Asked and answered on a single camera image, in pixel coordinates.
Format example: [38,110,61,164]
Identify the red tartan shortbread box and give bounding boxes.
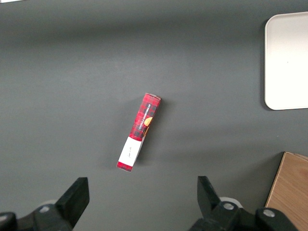
[116,92,161,173]

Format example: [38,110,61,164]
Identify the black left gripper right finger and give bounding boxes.
[189,176,299,231]

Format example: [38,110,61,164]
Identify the wooden drawer cabinet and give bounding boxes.
[264,151,308,231]

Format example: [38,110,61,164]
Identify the cream plastic tray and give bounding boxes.
[264,11,308,111]

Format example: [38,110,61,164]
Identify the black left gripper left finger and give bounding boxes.
[14,177,90,231]

